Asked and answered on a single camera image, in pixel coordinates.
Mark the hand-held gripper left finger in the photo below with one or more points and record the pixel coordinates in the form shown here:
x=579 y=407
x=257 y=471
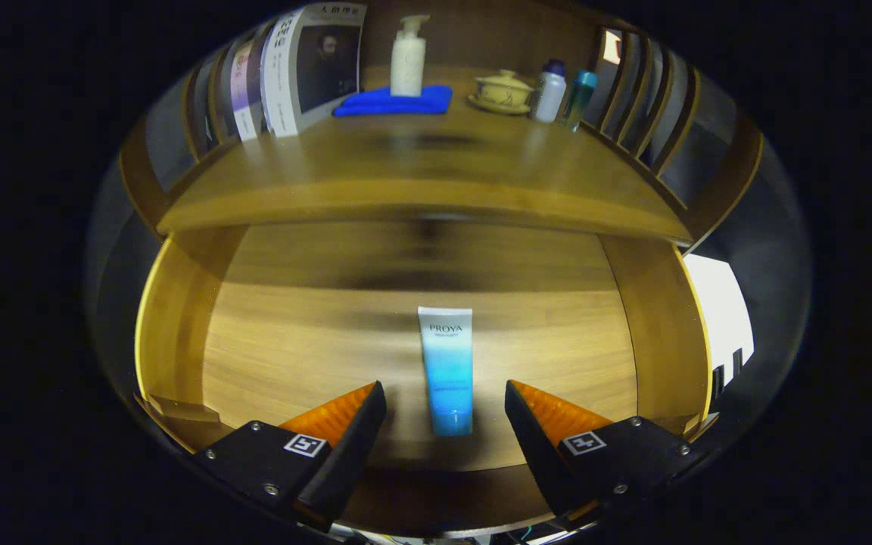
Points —
x=353 y=443

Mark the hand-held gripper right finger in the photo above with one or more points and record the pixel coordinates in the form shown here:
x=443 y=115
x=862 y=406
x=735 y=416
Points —
x=538 y=450

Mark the wooden drawer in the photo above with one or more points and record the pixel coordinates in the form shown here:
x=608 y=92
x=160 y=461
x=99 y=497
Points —
x=315 y=341

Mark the blue cosmetic tube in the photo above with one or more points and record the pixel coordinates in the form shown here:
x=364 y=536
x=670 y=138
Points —
x=447 y=363

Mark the white drawer unit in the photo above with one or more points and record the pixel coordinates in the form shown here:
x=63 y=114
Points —
x=720 y=318

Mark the wooden countertop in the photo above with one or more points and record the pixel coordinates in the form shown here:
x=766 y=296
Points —
x=443 y=166

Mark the black backdrop cloth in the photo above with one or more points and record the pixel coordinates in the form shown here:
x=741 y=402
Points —
x=110 y=265

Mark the blue folded cloth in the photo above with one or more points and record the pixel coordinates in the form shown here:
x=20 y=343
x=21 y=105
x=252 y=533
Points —
x=375 y=104

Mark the yellow ceramic saucer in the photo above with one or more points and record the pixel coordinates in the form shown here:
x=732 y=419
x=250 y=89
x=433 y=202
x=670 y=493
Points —
x=508 y=110

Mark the white bottle with blue cap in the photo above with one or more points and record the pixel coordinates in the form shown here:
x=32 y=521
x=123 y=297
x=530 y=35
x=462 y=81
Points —
x=549 y=94

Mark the teal bottle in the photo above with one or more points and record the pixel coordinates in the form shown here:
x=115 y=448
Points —
x=580 y=94

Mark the yellow ceramic lidded cup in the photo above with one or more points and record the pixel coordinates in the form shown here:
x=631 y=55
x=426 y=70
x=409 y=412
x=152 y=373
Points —
x=504 y=89

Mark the thick white portrait book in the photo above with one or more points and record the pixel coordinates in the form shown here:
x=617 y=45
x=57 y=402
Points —
x=281 y=83

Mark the purple book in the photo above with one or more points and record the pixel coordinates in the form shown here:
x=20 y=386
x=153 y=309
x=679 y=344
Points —
x=245 y=91

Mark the white pump bottle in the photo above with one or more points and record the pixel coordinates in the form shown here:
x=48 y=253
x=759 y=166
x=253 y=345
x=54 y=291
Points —
x=408 y=64

